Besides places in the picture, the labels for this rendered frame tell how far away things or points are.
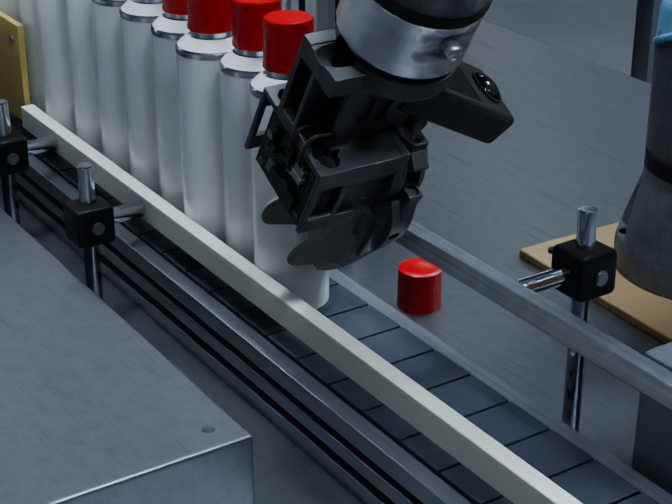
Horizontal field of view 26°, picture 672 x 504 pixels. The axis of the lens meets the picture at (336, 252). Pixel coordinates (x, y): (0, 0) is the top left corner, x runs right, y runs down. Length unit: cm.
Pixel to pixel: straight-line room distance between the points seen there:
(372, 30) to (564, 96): 83
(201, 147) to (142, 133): 11
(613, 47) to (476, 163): 323
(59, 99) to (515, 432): 56
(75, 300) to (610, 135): 65
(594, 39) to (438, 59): 390
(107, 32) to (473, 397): 44
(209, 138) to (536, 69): 70
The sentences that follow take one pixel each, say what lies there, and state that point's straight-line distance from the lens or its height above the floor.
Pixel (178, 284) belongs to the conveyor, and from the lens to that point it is 105.
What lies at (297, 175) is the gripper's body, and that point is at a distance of 83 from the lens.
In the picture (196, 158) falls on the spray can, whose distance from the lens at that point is 104.
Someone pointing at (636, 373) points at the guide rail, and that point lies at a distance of 79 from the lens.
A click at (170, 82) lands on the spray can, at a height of 100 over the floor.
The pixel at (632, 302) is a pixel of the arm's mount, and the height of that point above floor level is 84.
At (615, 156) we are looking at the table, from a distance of 143.
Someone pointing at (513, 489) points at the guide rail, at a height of 90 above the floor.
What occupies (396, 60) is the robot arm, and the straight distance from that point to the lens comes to 77.
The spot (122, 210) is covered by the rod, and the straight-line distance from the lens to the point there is 109.
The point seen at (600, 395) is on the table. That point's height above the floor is 83.
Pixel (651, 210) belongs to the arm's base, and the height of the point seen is 90.
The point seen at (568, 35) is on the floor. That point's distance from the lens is 470.
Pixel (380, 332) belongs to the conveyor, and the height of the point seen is 88.
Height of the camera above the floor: 134
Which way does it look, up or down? 25 degrees down
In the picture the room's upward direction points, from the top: straight up
